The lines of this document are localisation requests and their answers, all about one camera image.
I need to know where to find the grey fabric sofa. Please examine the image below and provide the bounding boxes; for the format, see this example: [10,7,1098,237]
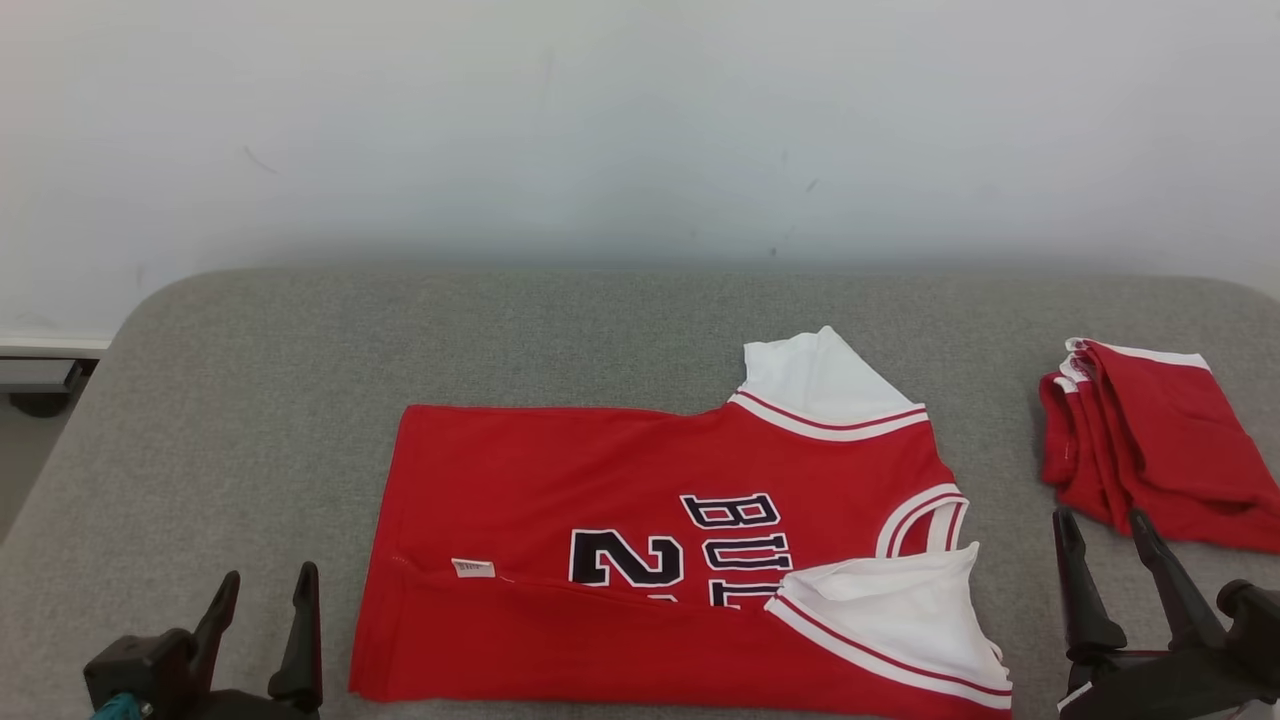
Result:
[0,265,1280,720]

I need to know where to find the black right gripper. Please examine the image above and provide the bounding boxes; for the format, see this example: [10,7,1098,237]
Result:
[1052,507,1280,720]

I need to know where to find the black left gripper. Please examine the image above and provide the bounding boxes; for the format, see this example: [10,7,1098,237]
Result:
[185,561,324,720]

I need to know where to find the red jersey with white sleeves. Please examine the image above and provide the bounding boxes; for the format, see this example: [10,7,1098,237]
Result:
[348,326,1014,720]

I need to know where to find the red shorts with white stripes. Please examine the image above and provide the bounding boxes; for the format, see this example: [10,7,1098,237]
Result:
[1038,338,1280,555]

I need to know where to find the grey furniture leg with caster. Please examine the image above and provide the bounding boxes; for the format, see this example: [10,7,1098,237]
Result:
[0,357,98,419]

